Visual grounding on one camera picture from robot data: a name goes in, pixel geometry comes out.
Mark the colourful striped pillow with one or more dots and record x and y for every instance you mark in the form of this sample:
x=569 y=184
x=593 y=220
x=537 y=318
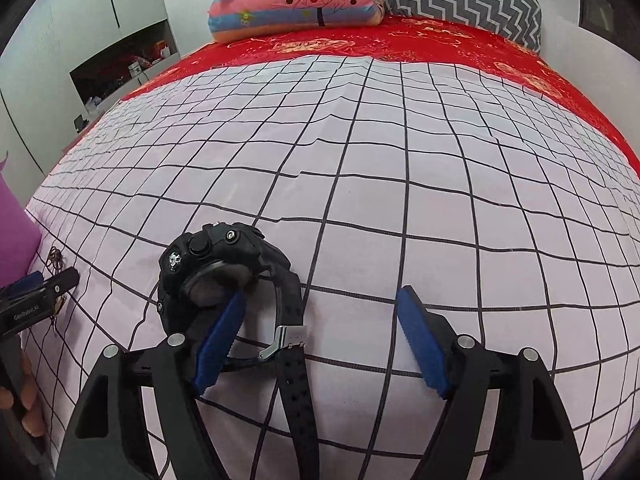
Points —
x=232 y=20

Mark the black digital wristwatch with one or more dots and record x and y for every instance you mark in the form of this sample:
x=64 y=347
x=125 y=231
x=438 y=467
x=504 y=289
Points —
x=205 y=278

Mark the person's left hand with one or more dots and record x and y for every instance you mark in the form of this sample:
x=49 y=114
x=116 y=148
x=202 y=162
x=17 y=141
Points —
x=33 y=421

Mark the dark window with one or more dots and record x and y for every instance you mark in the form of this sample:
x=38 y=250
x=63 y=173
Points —
x=597 y=16

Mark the white wardrobe with niche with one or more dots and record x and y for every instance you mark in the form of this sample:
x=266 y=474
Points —
x=67 y=62

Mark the red patterned bed sheet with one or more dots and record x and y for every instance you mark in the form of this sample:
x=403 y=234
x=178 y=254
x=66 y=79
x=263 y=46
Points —
x=415 y=40

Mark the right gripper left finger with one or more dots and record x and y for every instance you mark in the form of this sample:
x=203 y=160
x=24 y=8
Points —
x=107 y=436

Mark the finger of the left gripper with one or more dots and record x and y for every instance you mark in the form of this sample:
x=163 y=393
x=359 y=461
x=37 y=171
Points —
x=23 y=285
x=56 y=286

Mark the pink grid bed cover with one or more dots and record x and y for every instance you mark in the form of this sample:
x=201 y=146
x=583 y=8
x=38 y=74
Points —
x=506 y=212

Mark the purple plastic bin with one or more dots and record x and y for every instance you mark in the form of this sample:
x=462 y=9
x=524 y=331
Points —
x=19 y=237

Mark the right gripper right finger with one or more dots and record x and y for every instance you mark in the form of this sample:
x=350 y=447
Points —
x=532 y=438

